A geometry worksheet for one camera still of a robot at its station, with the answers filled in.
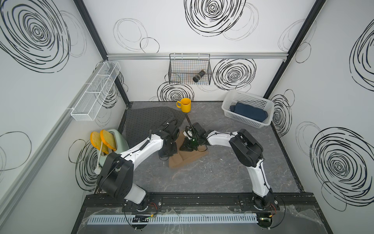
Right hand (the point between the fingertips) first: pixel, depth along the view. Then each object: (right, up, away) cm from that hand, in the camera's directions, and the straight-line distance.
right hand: (180, 149), depth 91 cm
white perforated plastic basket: (+40, +36, +26) cm, 60 cm away
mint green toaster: (-31, +5, -14) cm, 34 cm away
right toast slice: (-39, +8, -11) cm, 42 cm away
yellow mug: (+3, +29, +16) cm, 34 cm away
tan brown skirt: (+2, -4, -4) cm, 6 cm away
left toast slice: (-42, +10, -18) cm, 47 cm away
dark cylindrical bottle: (+10, +45, -2) cm, 46 cm away
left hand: (-4, -1, -6) cm, 7 cm away
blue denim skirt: (+51, +25, +16) cm, 59 cm away
